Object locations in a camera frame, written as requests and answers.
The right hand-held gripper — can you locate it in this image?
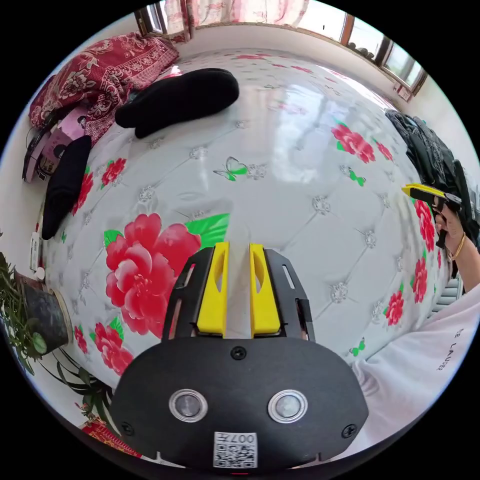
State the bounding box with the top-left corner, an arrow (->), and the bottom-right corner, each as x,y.
401,182 -> 463,250

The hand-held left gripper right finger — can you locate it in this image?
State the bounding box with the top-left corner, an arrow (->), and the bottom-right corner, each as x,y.
249,242 -> 281,336

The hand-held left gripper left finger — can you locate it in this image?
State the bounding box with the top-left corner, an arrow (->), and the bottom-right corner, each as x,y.
196,241 -> 230,335

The person's right forearm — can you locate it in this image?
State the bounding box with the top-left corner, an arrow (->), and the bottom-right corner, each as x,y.
449,234 -> 480,294

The person's right hand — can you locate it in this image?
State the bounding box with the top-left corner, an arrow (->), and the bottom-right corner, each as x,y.
434,208 -> 467,263

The pile of clothes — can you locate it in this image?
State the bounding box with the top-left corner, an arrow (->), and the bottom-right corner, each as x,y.
385,108 -> 463,200

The window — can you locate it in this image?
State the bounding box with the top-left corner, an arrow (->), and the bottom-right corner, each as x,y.
134,0 -> 429,97

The person's body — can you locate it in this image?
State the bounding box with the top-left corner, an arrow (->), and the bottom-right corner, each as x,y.
351,287 -> 480,463

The potted green plant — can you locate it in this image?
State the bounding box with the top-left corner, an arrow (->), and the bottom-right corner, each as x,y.
0,250 -> 115,427

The black garment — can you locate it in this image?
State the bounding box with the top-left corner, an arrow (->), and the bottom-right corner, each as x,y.
41,134 -> 93,241
114,67 -> 241,139

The pink printed carton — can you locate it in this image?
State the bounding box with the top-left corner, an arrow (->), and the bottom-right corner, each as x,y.
21,107 -> 91,185

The red patterned quilt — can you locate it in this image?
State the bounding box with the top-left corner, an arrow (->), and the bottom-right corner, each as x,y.
28,31 -> 181,146

